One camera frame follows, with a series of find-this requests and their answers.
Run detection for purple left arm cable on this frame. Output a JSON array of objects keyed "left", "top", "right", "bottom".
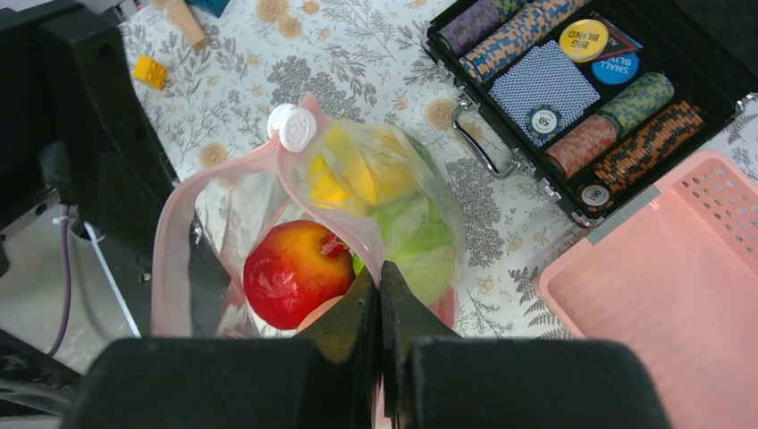
[{"left": 46, "top": 204, "right": 73, "bottom": 358}]

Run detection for clear pink-dotted zip bag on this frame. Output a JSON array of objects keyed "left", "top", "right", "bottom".
[{"left": 151, "top": 95, "right": 464, "bottom": 338}]

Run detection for small yellow cube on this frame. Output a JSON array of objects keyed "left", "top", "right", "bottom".
[{"left": 132, "top": 55, "right": 168, "bottom": 90}]

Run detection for pale green cabbage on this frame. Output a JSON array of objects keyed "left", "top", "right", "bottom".
[{"left": 353, "top": 192, "right": 464, "bottom": 306}]

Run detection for red apple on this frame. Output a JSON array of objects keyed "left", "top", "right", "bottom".
[{"left": 242, "top": 220, "right": 356, "bottom": 330}]

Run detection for orange peach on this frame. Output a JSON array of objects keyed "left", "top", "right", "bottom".
[{"left": 296, "top": 295, "right": 343, "bottom": 332}]

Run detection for teal block at left edge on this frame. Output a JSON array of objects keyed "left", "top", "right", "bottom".
[{"left": 187, "top": 0, "right": 230, "bottom": 18}]

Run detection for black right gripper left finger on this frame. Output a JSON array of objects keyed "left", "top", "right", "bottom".
[{"left": 62, "top": 272, "right": 377, "bottom": 428}]

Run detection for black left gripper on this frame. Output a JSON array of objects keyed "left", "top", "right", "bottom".
[{"left": 1, "top": 1, "right": 175, "bottom": 249}]

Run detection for black poker chip case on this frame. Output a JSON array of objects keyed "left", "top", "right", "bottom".
[{"left": 425, "top": 1, "right": 757, "bottom": 227}]

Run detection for floral table mat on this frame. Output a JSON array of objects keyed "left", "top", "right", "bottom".
[{"left": 118, "top": 0, "right": 758, "bottom": 341}]

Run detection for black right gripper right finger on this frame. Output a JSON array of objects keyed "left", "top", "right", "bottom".
[{"left": 380, "top": 262, "right": 671, "bottom": 428}]

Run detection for tan wooden block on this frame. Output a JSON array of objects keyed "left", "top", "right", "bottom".
[{"left": 152, "top": 0, "right": 211, "bottom": 52}]

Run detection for pink plastic basket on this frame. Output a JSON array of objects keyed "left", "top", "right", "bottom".
[{"left": 535, "top": 151, "right": 757, "bottom": 428}]

